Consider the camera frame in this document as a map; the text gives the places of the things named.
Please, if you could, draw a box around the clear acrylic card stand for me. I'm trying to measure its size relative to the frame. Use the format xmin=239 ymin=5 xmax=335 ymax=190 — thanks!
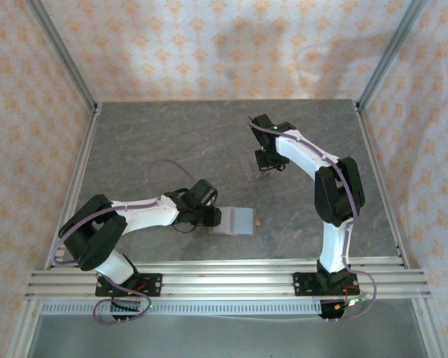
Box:
xmin=240 ymin=148 xmax=283 ymax=183

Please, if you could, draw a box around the taupe leather card holder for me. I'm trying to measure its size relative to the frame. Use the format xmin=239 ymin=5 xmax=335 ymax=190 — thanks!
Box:
xmin=207 ymin=207 xmax=262 ymax=236

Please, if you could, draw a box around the orange patterned fabric panel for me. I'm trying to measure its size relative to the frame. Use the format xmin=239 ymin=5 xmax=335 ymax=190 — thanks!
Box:
xmin=0 ymin=0 xmax=95 ymax=358
xmin=40 ymin=0 xmax=411 ymax=104
xmin=361 ymin=0 xmax=448 ymax=358

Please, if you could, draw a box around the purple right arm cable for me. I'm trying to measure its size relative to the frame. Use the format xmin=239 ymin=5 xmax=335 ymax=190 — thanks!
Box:
xmin=247 ymin=117 xmax=377 ymax=322

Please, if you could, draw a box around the wide aluminium mounting rail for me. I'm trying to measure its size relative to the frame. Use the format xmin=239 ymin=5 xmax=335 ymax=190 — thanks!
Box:
xmin=24 ymin=260 xmax=432 ymax=300

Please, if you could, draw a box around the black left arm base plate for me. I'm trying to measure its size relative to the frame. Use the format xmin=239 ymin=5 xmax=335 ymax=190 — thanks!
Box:
xmin=95 ymin=273 xmax=163 ymax=298

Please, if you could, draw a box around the aluminium table side rail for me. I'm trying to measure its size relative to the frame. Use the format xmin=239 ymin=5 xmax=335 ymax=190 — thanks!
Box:
xmin=353 ymin=100 xmax=411 ymax=269
xmin=46 ymin=102 xmax=104 ymax=270

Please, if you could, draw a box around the slotted grey cable duct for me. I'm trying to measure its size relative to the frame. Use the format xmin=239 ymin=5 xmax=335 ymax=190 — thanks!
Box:
xmin=40 ymin=301 xmax=324 ymax=316

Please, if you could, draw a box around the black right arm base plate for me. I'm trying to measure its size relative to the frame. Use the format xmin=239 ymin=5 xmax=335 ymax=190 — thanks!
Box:
xmin=292 ymin=271 xmax=361 ymax=298

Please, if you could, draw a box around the aluminium frame post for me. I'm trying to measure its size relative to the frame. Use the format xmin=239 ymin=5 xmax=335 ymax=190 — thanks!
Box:
xmin=356 ymin=0 xmax=429 ymax=110
xmin=25 ymin=0 xmax=100 ymax=110

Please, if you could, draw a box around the aluminium frame leg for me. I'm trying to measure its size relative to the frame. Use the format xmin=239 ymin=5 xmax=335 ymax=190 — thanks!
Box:
xmin=411 ymin=298 xmax=444 ymax=358
xmin=7 ymin=298 xmax=42 ymax=358

